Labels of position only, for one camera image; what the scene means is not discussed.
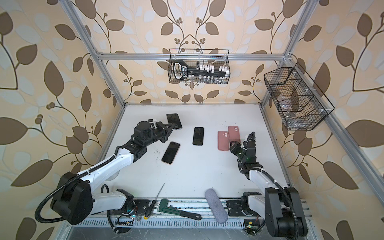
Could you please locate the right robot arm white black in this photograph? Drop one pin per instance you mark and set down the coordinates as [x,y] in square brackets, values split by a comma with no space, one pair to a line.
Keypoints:
[279,206]

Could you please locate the grey oblong pouch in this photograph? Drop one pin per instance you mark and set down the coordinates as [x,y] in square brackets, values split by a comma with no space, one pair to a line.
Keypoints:
[216,206]

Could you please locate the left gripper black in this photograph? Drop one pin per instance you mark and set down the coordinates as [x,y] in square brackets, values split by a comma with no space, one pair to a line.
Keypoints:
[164,129]

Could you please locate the black wire basket back wall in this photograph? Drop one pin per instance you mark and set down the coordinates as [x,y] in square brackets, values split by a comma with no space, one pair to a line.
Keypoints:
[216,57]

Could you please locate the black wire basket right wall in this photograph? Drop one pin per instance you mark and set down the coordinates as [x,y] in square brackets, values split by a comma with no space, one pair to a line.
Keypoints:
[300,102]

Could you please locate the pink phone case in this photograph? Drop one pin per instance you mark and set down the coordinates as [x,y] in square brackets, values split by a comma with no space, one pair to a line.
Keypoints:
[223,141]
[234,134]

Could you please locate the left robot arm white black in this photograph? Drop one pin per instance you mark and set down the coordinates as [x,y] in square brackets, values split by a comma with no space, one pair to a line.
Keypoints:
[74,198]

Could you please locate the black socket set rail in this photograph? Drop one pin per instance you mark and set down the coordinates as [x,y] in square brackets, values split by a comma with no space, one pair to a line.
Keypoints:
[183,71]

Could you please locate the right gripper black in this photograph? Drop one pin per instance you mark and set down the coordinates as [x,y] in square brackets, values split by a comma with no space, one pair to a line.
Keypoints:
[233,148]

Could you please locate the white tape roll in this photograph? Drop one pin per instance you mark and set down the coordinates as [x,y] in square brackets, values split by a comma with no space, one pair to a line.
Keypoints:
[112,177]

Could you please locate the screwdriver black yellow handle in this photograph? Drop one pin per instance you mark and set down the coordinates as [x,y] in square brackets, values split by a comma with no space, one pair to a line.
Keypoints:
[151,207]

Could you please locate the green pipe wrench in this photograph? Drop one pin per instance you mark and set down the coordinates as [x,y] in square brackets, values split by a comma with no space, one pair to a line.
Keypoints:
[164,208]

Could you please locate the blue phone black screen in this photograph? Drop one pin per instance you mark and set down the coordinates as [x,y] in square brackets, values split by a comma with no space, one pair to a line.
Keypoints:
[198,137]

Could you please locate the black wire basket wall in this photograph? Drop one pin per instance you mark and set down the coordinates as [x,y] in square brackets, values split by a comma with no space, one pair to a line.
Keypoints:
[216,57]
[300,102]

